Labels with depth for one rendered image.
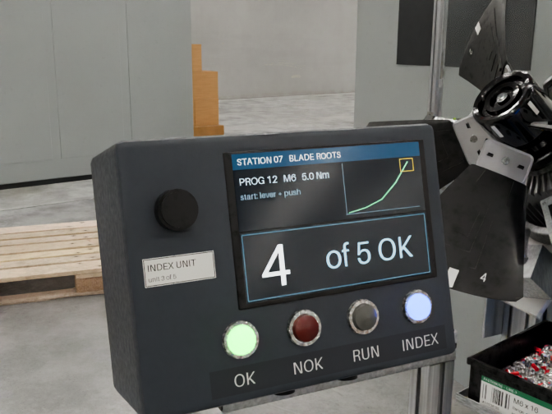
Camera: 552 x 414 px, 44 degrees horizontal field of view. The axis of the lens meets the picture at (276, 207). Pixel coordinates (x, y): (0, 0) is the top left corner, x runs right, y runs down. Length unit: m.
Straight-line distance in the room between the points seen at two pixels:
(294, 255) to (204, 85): 8.94
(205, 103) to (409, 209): 8.93
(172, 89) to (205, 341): 6.51
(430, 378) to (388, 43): 3.56
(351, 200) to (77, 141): 6.13
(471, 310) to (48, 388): 1.63
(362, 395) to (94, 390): 1.03
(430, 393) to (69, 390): 2.26
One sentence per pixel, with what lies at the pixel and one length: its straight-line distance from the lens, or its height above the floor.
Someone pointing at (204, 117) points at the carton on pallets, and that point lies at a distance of 9.46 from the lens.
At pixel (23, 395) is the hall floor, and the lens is 2.85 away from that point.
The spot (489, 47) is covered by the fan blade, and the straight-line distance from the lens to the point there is 1.49.
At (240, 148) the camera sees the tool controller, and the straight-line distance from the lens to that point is 0.49.
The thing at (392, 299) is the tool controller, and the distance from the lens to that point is 0.54.
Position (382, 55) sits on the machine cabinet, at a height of 1.22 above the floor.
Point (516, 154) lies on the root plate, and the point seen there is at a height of 1.12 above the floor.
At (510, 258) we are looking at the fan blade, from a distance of 1.18.
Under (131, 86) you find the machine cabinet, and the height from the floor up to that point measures 0.86.
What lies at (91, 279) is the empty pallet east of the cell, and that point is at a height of 0.09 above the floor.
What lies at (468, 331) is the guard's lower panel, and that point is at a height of 0.27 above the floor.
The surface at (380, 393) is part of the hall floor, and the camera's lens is 2.75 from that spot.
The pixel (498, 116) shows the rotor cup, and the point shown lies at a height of 1.19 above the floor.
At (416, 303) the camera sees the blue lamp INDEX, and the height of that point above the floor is 1.12.
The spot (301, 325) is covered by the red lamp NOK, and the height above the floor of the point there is 1.12.
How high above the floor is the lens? 1.32
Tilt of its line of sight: 14 degrees down
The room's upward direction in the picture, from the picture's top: straight up
